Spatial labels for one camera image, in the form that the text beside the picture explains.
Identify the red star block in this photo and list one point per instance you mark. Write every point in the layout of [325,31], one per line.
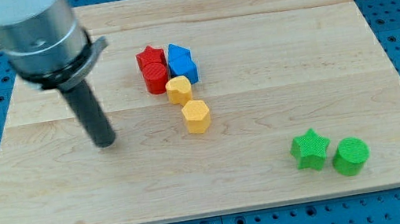
[150,55]

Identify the green star block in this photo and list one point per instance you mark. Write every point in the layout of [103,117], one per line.
[310,150]

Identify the light wooden board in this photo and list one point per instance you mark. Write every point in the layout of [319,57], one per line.
[268,71]

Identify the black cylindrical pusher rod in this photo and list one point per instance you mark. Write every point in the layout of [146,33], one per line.
[89,113]

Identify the yellow heart block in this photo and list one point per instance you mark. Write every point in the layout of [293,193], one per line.
[179,90]

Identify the yellow hexagon block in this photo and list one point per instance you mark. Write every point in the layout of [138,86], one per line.
[197,116]

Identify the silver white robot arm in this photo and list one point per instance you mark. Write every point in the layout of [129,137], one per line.
[47,46]

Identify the green cylinder block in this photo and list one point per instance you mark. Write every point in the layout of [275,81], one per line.
[351,155]

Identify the blue cube block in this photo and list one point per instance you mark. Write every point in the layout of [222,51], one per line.
[185,66]

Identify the red cylinder block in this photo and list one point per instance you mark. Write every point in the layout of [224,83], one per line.
[155,76]

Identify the blue triangle block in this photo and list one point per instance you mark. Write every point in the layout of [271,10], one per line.
[175,52]

